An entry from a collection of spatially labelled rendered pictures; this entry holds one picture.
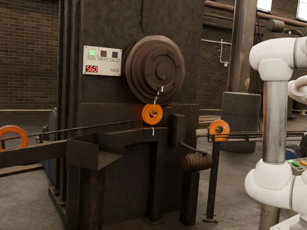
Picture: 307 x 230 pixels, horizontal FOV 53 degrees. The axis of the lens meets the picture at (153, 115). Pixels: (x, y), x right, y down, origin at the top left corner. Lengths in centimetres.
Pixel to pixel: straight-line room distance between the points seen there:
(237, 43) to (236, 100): 212
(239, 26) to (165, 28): 434
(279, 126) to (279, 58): 29
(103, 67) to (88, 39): 20
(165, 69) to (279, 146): 92
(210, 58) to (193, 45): 792
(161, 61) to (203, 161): 78
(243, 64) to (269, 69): 488
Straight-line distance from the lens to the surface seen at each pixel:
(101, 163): 169
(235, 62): 651
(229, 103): 472
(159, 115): 216
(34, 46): 802
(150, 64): 198
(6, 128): 188
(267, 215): 225
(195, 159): 222
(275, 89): 142
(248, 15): 639
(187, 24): 244
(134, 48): 202
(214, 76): 1051
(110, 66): 210
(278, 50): 139
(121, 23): 217
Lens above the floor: 109
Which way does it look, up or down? 8 degrees down
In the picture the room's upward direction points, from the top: 4 degrees clockwise
